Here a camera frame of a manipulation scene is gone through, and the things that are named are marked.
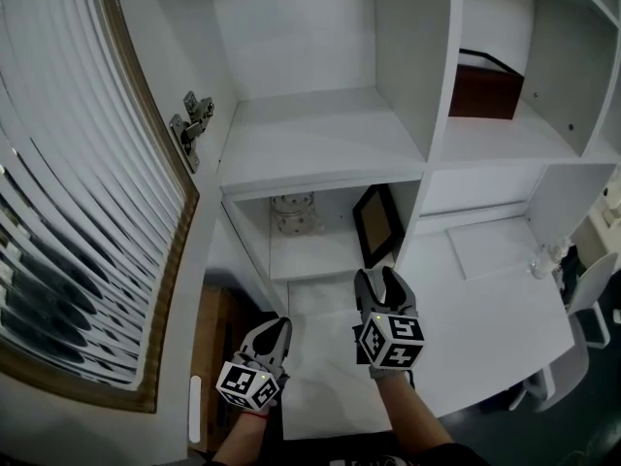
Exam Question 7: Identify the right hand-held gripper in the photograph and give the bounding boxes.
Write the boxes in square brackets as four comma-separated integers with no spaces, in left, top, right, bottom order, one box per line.
[352,267,426,371]

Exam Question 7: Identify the ribbed glass cabinet door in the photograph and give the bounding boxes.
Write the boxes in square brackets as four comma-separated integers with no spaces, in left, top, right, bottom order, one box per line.
[0,0,239,466]

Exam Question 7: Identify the metal door hinge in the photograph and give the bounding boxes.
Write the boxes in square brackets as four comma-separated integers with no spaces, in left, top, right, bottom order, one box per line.
[169,90,215,174]

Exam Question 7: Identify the clear glass bottle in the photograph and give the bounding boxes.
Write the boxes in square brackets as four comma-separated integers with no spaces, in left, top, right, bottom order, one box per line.
[528,238,572,280]

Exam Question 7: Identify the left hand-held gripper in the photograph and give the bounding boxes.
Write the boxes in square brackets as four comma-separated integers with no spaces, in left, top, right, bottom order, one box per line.
[215,316,294,413]

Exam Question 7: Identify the brown cardboard box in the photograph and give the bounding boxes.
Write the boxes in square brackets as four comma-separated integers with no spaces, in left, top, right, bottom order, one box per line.
[186,283,282,455]

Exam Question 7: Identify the clear glass jar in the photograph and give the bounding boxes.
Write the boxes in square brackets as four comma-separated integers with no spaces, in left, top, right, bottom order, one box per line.
[270,191,325,237]

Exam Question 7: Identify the person's left forearm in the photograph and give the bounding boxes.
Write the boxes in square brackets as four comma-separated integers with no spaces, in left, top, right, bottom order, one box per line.
[211,413,268,465]

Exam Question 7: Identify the person's right forearm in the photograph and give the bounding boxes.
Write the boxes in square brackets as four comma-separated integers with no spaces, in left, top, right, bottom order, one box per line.
[376,375,457,455]

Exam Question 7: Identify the white shelf hutch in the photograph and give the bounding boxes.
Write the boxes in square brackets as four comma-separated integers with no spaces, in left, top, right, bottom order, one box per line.
[203,0,621,285]

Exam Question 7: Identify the white desk with drawers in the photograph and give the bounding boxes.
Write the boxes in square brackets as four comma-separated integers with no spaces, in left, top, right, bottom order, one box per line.
[280,220,576,441]

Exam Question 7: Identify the person's black clothes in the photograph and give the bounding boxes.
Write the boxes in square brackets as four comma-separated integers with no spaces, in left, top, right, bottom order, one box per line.
[193,442,491,466]

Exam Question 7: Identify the black picture frame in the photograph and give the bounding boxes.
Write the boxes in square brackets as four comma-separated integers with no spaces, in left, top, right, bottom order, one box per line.
[351,183,407,270]

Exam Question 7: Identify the dark brown box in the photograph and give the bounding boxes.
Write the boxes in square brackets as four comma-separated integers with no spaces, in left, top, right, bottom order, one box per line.
[446,49,526,121]

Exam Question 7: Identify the white office chair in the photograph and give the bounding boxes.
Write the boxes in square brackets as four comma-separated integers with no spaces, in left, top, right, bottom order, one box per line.
[479,252,620,415]

